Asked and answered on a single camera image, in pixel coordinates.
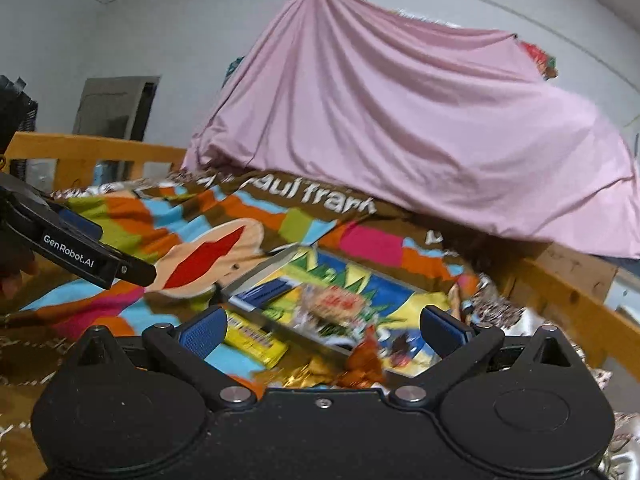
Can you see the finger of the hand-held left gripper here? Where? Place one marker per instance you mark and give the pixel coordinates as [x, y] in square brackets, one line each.
[77, 225]
[137, 270]

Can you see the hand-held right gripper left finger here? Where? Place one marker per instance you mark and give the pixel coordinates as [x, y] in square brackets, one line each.
[202, 334]

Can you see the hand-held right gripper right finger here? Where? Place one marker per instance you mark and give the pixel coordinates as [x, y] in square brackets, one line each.
[442, 332]

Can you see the yellow snack packet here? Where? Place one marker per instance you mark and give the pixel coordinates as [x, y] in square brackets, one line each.
[255, 340]

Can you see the dinosaur print tin box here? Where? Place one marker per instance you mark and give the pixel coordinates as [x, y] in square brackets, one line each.
[390, 310]

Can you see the blue and white tube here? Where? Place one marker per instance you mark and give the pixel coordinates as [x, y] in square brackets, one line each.
[265, 295]

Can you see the orange brown snack packet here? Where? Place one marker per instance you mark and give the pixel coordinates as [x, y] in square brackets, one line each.
[365, 360]

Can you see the rice cracker packet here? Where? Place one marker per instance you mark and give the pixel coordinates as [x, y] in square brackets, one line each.
[335, 305]

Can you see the gold foil snack packet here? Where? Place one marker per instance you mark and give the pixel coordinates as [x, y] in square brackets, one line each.
[312, 375]

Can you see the person's left hand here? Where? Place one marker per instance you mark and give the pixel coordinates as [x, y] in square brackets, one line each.
[12, 272]

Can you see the colourful printed blanket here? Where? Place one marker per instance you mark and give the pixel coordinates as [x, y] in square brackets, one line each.
[125, 220]

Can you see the floral satin sheet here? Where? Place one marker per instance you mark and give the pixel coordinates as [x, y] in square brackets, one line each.
[500, 310]

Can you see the grey door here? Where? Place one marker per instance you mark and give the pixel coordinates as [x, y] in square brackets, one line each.
[115, 107]

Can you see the black plastic basket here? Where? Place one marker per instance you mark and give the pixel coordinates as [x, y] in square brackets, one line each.
[17, 115]

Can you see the wooden cabinet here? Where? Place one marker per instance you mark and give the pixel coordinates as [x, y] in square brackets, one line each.
[580, 272]

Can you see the pink hanging sheet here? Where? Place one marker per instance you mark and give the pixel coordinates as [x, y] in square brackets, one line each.
[400, 125]

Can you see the teal floral cloth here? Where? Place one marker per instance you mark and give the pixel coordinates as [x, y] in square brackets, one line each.
[234, 67]

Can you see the red floral cloth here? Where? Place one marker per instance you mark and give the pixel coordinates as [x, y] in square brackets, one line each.
[539, 60]

